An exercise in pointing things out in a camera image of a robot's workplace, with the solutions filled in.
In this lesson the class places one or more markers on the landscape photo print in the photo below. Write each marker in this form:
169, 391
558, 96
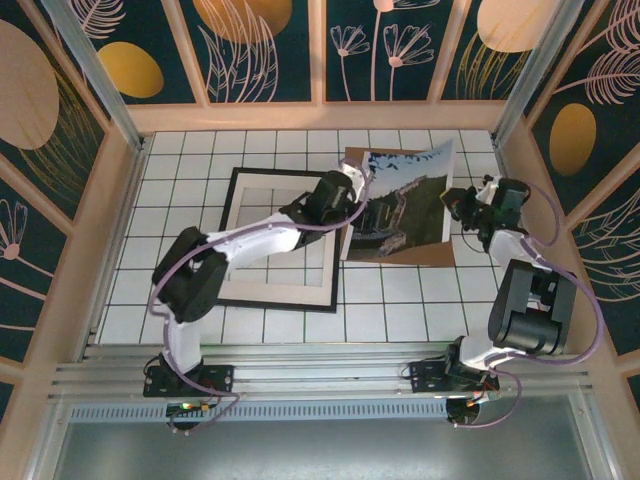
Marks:
410, 200

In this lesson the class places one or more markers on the brown backing board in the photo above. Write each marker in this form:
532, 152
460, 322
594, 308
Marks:
430, 255

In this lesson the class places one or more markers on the black picture frame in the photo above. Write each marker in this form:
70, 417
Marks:
280, 171

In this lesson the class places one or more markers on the white mat board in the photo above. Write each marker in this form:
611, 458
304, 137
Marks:
280, 296

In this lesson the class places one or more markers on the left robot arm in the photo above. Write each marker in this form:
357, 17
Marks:
260, 240

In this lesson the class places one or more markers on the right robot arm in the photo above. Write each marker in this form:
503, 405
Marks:
530, 320

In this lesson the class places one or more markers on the small circuit board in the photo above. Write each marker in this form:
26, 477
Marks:
187, 406
472, 402

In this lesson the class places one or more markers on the grey metal panel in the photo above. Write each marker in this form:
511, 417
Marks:
320, 455

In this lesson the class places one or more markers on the aluminium corner post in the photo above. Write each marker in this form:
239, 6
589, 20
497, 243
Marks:
91, 65
540, 65

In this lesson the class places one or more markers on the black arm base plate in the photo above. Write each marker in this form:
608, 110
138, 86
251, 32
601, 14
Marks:
220, 380
425, 380

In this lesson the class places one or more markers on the aluminium rail beam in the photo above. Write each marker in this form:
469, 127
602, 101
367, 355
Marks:
320, 370

